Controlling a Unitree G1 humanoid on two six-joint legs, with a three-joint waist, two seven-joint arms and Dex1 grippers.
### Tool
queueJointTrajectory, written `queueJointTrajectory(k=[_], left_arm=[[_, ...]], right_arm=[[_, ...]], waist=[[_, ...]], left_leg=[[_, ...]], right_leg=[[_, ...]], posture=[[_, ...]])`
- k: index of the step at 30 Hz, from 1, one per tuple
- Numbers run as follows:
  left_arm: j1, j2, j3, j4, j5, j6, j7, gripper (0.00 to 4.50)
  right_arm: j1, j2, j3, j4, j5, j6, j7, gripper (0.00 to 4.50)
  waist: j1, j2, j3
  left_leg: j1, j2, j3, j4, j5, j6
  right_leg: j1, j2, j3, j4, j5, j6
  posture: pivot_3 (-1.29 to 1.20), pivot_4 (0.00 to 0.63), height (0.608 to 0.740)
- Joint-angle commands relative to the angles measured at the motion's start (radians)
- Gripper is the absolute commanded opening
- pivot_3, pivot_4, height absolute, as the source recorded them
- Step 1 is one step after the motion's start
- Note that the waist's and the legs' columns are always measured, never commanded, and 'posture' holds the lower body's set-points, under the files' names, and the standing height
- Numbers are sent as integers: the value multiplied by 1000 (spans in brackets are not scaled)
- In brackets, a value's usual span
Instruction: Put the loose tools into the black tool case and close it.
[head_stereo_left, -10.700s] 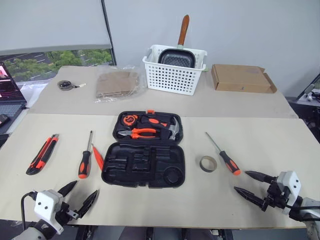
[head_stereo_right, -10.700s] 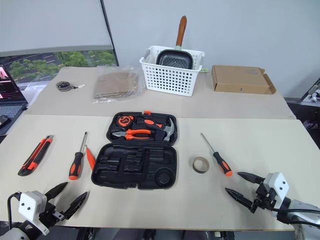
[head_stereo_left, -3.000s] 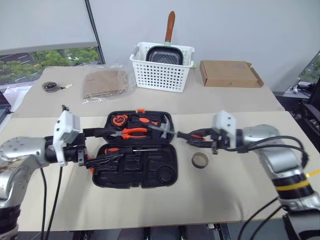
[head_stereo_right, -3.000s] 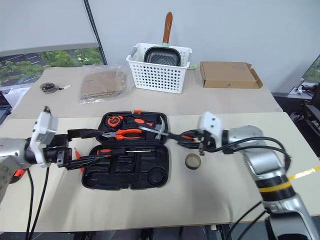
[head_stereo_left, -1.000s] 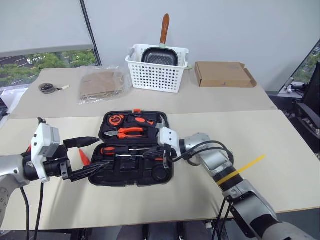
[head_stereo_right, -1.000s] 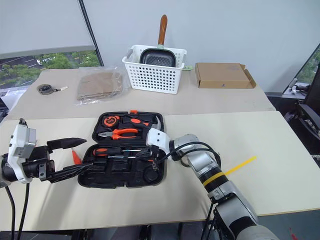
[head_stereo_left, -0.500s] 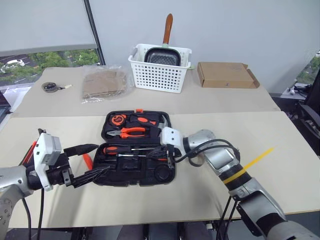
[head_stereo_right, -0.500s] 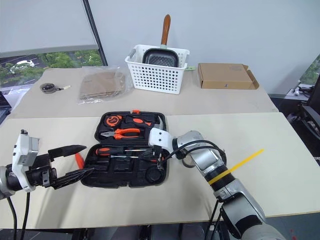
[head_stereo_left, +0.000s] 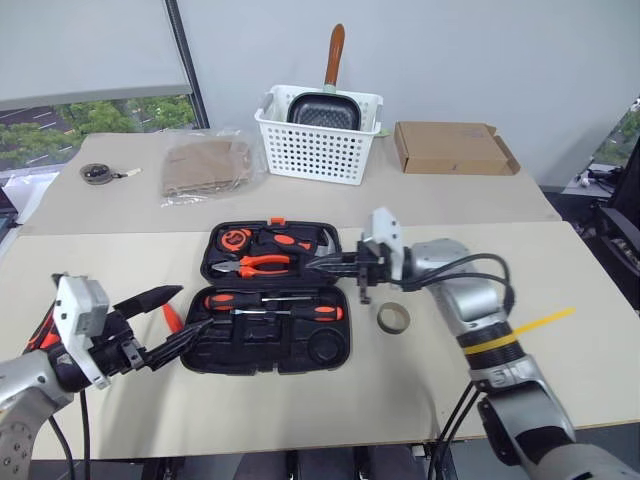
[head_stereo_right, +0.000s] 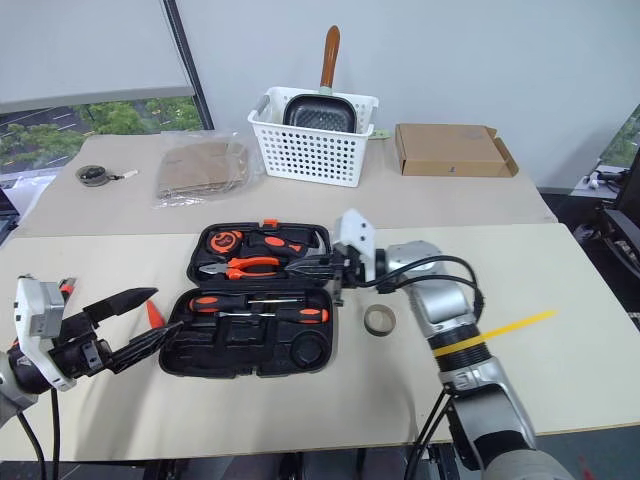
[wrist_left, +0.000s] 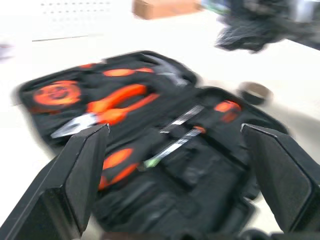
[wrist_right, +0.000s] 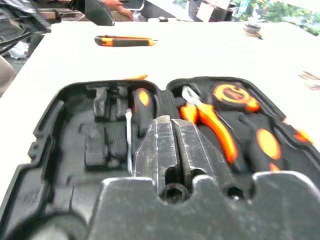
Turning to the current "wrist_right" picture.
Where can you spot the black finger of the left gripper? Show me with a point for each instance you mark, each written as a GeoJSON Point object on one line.
{"type": "Point", "coordinates": [98, 13]}

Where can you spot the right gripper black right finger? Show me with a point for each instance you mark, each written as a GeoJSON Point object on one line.
{"type": "Point", "coordinates": [197, 147]}

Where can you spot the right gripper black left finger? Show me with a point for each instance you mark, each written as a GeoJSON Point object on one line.
{"type": "Point", "coordinates": [155, 150]}

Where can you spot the black plastic tool case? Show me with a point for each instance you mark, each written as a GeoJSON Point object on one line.
{"type": "Point", "coordinates": [75, 150]}

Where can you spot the bystander bare hand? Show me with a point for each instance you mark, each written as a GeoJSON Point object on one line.
{"type": "Point", "coordinates": [122, 8]}

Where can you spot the silver metal hex key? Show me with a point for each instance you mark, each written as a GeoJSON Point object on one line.
{"type": "Point", "coordinates": [128, 140]}

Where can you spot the orange black utility knife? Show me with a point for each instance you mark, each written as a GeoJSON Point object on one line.
{"type": "Point", "coordinates": [125, 42]}

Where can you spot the small black orange screwdriver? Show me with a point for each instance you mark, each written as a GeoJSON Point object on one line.
{"type": "Point", "coordinates": [143, 105]}

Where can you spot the black orange tape measure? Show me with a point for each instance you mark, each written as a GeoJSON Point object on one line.
{"type": "Point", "coordinates": [230, 95]}

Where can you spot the small round black white object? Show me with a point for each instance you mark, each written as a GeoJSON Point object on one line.
{"type": "Point", "coordinates": [162, 19]}

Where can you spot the dark box with white label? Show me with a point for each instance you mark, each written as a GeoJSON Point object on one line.
{"type": "Point", "coordinates": [210, 10]}

